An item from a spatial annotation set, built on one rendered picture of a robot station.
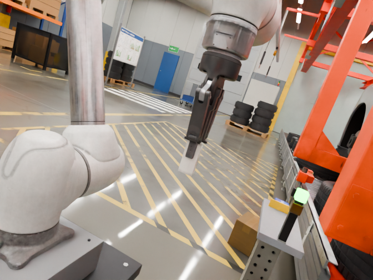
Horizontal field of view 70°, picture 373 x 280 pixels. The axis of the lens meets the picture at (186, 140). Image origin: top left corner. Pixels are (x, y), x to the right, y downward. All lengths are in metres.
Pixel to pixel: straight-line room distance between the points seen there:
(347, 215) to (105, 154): 0.87
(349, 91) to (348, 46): 10.76
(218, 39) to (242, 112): 8.53
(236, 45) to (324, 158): 2.66
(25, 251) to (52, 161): 0.22
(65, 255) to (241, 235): 1.25
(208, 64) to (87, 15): 0.49
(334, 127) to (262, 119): 5.46
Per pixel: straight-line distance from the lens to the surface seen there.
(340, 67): 3.08
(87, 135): 0.80
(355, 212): 1.15
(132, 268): 0.93
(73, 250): 0.79
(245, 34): 0.49
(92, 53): 0.85
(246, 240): 1.81
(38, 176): 0.67
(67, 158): 0.69
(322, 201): 2.23
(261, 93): 11.67
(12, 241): 0.75
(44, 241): 0.77
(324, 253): 1.39
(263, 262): 1.38
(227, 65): 0.48
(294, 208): 1.06
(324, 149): 3.07
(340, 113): 13.75
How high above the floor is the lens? 0.89
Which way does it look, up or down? 12 degrees down
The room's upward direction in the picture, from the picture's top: 19 degrees clockwise
